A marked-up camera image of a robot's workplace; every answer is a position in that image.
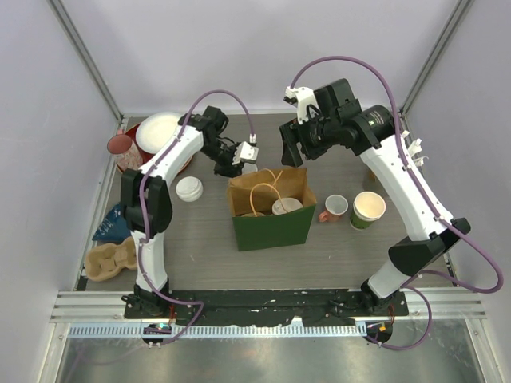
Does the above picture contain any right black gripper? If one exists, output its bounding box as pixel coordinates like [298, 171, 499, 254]
[279, 108, 339, 168]

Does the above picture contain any green paper bag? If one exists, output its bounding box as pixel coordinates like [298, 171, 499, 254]
[227, 168, 317, 251]

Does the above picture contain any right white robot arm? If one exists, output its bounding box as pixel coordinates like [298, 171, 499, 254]
[279, 79, 470, 315]

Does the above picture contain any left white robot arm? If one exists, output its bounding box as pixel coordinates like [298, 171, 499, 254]
[121, 106, 243, 318]

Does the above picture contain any spare white lid stack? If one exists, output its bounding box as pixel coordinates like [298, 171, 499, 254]
[176, 176, 204, 203]

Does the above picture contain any white paper plate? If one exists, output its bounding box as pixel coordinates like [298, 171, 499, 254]
[136, 112, 180, 154]

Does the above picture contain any red round plate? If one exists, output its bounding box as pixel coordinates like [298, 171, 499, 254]
[125, 123, 193, 173]

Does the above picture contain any small pink espresso cup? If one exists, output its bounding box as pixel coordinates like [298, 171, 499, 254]
[319, 195, 349, 223]

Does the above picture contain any green paper cup stack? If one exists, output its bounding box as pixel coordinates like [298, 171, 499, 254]
[350, 191, 386, 230]

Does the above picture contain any cup of wrapped straws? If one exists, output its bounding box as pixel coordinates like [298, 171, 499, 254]
[366, 129, 429, 183]

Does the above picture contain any pink floral mug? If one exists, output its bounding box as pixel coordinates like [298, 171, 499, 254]
[107, 134, 143, 172]

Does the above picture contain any blue leaf-shaped dish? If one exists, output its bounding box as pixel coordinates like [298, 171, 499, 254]
[92, 203, 131, 243]

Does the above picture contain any cardboard cup carrier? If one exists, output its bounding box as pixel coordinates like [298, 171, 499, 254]
[84, 237, 137, 282]

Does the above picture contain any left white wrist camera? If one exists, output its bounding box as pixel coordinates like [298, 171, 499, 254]
[232, 134, 259, 165]

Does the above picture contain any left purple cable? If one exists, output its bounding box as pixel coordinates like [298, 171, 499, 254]
[137, 89, 256, 348]

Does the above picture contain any purple cable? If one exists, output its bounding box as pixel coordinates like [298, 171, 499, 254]
[137, 89, 256, 348]
[290, 55, 504, 350]

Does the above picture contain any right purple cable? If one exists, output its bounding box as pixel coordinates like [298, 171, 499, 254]
[290, 55, 504, 350]

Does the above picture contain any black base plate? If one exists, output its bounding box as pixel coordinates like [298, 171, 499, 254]
[121, 289, 409, 327]

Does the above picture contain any white slotted cable duct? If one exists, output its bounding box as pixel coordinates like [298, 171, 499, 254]
[68, 322, 366, 338]

